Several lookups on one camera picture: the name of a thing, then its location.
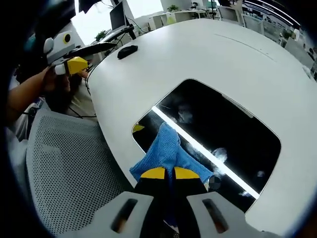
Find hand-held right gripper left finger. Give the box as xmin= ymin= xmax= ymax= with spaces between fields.
xmin=81 ymin=166 xmax=172 ymax=238

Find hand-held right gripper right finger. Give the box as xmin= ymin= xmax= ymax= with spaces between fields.
xmin=173 ymin=167 xmax=270 ymax=238

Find blue cleaning cloth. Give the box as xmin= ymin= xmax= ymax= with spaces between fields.
xmin=129 ymin=121 xmax=215 ymax=192

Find black tablet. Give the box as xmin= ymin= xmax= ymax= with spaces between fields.
xmin=130 ymin=78 xmax=282 ymax=214

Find person's left hand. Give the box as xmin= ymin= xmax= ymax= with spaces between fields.
xmin=42 ymin=66 xmax=73 ymax=94

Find black computer mouse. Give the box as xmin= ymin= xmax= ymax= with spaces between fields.
xmin=117 ymin=45 xmax=139 ymax=60

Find desktop computer monitor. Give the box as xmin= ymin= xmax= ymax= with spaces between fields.
xmin=109 ymin=1 xmax=127 ymax=31

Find black monitor stand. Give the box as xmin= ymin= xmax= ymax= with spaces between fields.
xmin=124 ymin=14 xmax=137 ymax=41

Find grey mesh office chair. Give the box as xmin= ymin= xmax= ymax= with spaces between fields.
xmin=26 ymin=108 xmax=140 ymax=235

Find white mesh office chair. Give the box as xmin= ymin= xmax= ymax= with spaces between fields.
xmin=241 ymin=13 xmax=264 ymax=34

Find black cable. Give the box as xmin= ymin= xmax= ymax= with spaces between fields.
xmin=66 ymin=71 xmax=98 ymax=119

